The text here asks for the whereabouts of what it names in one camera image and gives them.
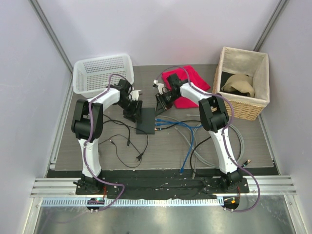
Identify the beige cloth in basket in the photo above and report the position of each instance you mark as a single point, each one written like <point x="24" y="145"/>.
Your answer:
<point x="241" y="83"/>

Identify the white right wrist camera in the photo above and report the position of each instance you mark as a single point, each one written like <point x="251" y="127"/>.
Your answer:
<point x="159" y="86"/>

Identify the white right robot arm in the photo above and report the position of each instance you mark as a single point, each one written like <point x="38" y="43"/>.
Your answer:
<point x="214" y="119"/>

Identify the wicker basket with liner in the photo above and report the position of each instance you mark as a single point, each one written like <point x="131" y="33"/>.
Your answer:
<point x="254" y="64"/>

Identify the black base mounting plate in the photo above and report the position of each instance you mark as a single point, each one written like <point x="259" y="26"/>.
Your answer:
<point x="157" y="184"/>

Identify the aluminium front rail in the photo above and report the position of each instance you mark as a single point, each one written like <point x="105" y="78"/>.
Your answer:
<point x="56" y="192"/>

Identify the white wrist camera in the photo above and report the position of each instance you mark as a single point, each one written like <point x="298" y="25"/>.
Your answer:
<point x="134" y="95"/>
<point x="159" y="86"/>

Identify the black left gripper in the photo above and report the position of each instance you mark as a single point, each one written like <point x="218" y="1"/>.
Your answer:
<point x="136" y="114"/>

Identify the black network switch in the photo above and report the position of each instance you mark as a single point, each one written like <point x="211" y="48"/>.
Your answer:
<point x="147" y="126"/>

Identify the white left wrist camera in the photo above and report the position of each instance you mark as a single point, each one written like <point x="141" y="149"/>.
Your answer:
<point x="134" y="95"/>

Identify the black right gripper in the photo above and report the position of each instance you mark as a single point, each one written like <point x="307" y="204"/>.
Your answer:
<point x="161" y="106"/>

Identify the white perforated plastic basket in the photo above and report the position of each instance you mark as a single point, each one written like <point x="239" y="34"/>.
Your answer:
<point x="91" y="76"/>

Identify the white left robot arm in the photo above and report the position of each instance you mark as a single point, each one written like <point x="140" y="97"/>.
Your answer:
<point x="87" y="125"/>

